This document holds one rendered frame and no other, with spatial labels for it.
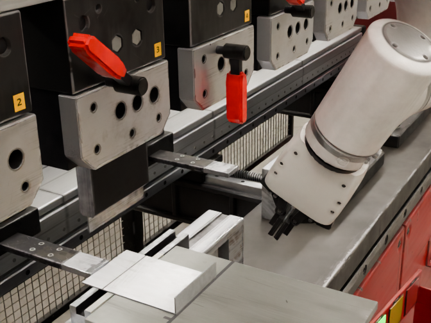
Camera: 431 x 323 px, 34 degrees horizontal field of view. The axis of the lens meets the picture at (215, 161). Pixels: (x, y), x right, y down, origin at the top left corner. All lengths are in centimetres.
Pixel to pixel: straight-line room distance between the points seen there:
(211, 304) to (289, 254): 36
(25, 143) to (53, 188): 52
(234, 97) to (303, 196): 15
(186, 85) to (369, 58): 22
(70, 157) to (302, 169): 29
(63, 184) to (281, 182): 41
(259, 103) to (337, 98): 87
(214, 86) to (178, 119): 54
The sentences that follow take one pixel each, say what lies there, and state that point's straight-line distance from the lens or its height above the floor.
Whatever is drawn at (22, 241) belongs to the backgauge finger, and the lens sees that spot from 94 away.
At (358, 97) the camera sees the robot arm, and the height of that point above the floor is 122.
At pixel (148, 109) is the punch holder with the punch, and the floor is 121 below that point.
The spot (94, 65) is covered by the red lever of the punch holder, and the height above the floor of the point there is 129.
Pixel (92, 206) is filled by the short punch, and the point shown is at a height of 111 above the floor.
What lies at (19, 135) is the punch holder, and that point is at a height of 124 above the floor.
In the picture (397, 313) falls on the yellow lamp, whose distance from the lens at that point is 113.
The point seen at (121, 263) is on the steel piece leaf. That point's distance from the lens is 87.
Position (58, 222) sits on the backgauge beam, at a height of 95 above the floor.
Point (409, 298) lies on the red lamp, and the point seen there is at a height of 81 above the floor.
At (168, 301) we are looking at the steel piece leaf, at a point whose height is 100.
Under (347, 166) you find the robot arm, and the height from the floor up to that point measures 113.
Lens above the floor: 144
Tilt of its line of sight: 23 degrees down
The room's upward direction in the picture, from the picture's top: 1 degrees counter-clockwise
